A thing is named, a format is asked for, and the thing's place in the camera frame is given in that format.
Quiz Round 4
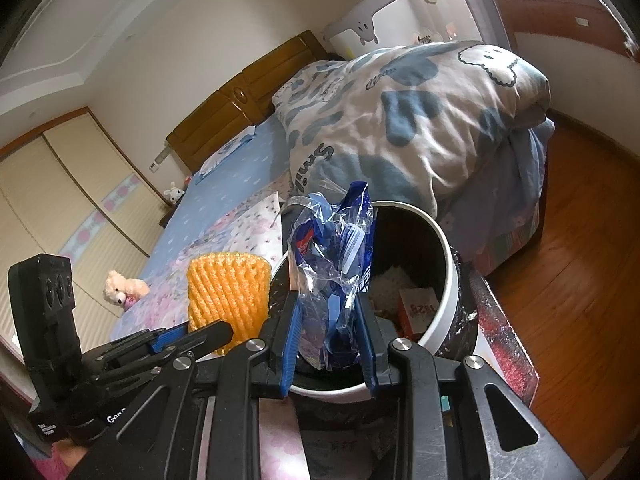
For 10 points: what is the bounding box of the red white milk carton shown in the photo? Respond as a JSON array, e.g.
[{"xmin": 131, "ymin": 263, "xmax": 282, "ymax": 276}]
[{"xmin": 397, "ymin": 287, "xmax": 442, "ymax": 342}]

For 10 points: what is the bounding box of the blue clear plastic wrapper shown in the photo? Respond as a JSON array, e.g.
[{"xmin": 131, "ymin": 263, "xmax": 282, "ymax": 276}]
[{"xmin": 280, "ymin": 181, "xmax": 377, "ymax": 372}]

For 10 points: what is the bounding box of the blue patterned pillow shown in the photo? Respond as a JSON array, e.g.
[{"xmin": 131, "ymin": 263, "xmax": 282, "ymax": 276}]
[{"xmin": 197, "ymin": 127, "xmax": 257, "ymax": 182}]

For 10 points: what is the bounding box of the person's left forearm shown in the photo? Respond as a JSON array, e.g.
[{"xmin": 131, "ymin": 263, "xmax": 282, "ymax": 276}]
[{"xmin": 20, "ymin": 437, "xmax": 94, "ymax": 480}]

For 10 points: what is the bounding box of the white round trash bin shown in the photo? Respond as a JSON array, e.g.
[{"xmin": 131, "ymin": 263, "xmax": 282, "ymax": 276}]
[{"xmin": 270, "ymin": 201, "xmax": 469, "ymax": 404}]

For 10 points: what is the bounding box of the brown wooden dresser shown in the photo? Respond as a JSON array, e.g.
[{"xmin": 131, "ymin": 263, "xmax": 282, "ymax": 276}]
[{"xmin": 480, "ymin": 0, "xmax": 640, "ymax": 63}]

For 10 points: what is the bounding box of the wooden headboard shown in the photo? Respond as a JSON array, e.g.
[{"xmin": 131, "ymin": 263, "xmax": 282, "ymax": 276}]
[{"xmin": 166, "ymin": 30, "xmax": 329, "ymax": 174}]

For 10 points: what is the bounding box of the floral blanket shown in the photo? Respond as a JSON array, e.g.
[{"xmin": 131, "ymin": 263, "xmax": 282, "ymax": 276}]
[{"xmin": 107, "ymin": 192, "xmax": 289, "ymax": 357}]

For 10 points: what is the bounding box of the blue heart print quilt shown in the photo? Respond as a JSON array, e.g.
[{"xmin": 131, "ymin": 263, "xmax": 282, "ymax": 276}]
[{"xmin": 272, "ymin": 40, "xmax": 552, "ymax": 272}]

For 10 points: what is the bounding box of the cream sliding wardrobe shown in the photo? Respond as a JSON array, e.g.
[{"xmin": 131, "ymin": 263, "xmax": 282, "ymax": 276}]
[{"xmin": 0, "ymin": 107, "xmax": 174, "ymax": 353}]

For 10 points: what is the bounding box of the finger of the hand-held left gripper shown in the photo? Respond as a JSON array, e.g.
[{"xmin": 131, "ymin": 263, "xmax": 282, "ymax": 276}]
[
  {"xmin": 97, "ymin": 326, "xmax": 189, "ymax": 367},
  {"xmin": 167, "ymin": 321, "xmax": 234, "ymax": 362}
]

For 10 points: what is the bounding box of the orange foam fruit net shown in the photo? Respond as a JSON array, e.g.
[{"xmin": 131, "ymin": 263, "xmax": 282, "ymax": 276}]
[{"xmin": 186, "ymin": 252, "xmax": 271, "ymax": 357}]

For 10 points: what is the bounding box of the red speckled board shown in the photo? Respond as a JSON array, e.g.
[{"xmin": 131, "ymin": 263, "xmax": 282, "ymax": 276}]
[{"xmin": 469, "ymin": 274, "xmax": 539, "ymax": 407}]

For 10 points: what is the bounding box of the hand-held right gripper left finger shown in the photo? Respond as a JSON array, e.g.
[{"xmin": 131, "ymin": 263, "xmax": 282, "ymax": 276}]
[{"xmin": 70, "ymin": 291, "xmax": 304, "ymax": 480}]

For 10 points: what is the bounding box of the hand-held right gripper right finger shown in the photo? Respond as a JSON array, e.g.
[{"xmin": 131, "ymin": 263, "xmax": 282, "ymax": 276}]
[{"xmin": 356, "ymin": 294, "xmax": 587, "ymax": 480}]

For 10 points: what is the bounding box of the dark wooden nightstand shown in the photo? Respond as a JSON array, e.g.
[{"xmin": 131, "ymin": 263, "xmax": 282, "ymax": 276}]
[{"xmin": 158, "ymin": 195, "xmax": 189, "ymax": 229}]

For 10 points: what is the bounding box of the cream teddy bear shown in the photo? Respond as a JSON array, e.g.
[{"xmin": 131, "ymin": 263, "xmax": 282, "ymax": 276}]
[{"xmin": 103, "ymin": 270, "xmax": 151, "ymax": 309}]

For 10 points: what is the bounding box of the grey cartoon bed guard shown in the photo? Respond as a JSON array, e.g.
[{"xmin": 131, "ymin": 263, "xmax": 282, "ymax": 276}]
[{"xmin": 322, "ymin": 0, "xmax": 507, "ymax": 62}]

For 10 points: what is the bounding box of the blue bed sheet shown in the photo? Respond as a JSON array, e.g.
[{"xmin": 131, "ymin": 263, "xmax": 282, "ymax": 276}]
[{"xmin": 145, "ymin": 115, "xmax": 292, "ymax": 282}]

